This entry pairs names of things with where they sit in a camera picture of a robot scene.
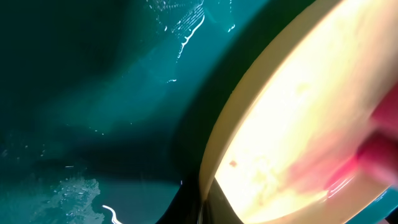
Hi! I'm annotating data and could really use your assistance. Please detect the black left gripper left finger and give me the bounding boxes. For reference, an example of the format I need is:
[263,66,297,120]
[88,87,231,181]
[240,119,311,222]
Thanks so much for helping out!
[156,179,201,224]

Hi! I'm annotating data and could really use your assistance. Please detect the orange sponge with dark scourer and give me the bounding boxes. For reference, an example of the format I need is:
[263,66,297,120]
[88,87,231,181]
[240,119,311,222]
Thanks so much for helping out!
[326,85,397,188]

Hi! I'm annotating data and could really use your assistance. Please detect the teal plastic tray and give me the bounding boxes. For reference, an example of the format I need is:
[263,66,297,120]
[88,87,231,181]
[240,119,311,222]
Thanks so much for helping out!
[0,0,398,224]

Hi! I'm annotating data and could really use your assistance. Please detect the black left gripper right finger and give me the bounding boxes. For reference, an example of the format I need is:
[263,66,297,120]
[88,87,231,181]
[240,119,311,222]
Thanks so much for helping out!
[198,179,243,224]

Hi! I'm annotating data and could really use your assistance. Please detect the yellow-green plate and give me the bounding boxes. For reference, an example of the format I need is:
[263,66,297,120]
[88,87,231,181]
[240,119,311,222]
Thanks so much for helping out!
[199,0,397,224]

